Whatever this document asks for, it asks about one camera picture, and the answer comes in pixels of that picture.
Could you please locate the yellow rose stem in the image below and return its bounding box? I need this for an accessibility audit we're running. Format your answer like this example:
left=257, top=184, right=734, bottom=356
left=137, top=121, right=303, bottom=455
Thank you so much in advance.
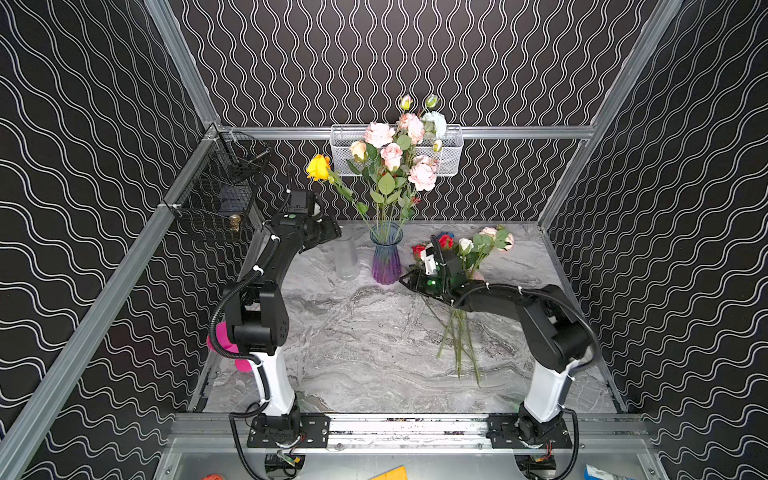
left=305, top=154, right=373, bottom=231

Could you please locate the purple blue glass vase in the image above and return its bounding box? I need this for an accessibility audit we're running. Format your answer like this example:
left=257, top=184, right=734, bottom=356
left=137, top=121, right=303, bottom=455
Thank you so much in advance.
left=370, top=223, right=403, bottom=285

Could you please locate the pink rose spray stem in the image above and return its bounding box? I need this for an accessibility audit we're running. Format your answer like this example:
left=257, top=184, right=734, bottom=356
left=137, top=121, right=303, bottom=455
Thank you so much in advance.
left=400, top=155, right=438, bottom=225

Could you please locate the cream rose stem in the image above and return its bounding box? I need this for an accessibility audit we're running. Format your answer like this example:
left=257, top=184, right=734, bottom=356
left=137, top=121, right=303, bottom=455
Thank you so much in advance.
left=347, top=141, right=383, bottom=230

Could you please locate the large pink peony stem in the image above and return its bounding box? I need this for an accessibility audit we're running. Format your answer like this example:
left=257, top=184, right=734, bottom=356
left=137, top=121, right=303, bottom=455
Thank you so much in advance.
left=361, top=94, right=425, bottom=229

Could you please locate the white light-blue flower stem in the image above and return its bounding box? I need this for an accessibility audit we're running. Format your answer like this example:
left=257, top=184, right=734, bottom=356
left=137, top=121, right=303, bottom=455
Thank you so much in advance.
left=420, top=94, right=448, bottom=153

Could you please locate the clear glass jar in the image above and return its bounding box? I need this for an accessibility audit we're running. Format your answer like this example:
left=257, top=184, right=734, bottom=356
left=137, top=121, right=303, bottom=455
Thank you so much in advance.
left=334, top=235, right=360, bottom=281

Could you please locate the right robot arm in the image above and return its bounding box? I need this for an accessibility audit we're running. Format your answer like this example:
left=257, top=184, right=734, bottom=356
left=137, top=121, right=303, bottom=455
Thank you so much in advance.
left=399, top=236, right=600, bottom=438

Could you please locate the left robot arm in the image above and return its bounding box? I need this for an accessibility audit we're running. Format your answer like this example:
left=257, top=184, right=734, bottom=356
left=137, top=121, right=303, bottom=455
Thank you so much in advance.
left=208, top=213, right=341, bottom=420

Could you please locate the brass padlock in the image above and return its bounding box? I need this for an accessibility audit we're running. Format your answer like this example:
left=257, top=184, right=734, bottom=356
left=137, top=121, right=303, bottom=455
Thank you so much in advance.
left=229, top=214, right=242, bottom=234

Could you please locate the magenta silicone cup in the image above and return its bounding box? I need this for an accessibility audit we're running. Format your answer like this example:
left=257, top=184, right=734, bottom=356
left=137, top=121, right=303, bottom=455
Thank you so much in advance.
left=216, top=322, right=252, bottom=373

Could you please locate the blue white box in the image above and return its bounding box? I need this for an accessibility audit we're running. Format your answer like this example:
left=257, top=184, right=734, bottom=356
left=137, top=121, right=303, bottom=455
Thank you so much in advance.
left=584, top=464, right=633, bottom=480

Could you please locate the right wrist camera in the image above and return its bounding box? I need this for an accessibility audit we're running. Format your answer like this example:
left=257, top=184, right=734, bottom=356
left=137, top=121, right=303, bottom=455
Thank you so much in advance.
left=419, top=247, right=437, bottom=276

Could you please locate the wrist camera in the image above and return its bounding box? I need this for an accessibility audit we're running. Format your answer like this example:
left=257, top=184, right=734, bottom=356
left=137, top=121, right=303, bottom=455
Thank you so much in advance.
left=419, top=247, right=437, bottom=276
left=285, top=190, right=318, bottom=217

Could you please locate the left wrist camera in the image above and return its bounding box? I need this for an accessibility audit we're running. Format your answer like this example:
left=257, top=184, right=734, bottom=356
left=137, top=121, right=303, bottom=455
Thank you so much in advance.
left=285, top=190, right=318, bottom=217

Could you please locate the black wire wall basket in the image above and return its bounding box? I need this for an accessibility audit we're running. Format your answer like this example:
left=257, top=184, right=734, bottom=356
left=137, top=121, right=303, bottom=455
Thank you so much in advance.
left=173, top=132, right=272, bottom=245

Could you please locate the white mesh wall basket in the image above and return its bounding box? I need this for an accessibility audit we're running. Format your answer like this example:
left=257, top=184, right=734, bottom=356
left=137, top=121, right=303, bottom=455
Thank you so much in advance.
left=329, top=124, right=464, bottom=178

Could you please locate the yellow object below rail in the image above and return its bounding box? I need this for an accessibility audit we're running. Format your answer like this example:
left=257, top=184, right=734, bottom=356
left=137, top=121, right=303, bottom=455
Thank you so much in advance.
left=371, top=466, right=408, bottom=480

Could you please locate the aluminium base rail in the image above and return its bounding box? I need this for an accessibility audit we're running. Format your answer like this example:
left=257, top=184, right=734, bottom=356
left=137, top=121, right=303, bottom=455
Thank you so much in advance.
left=170, top=412, right=652, bottom=454

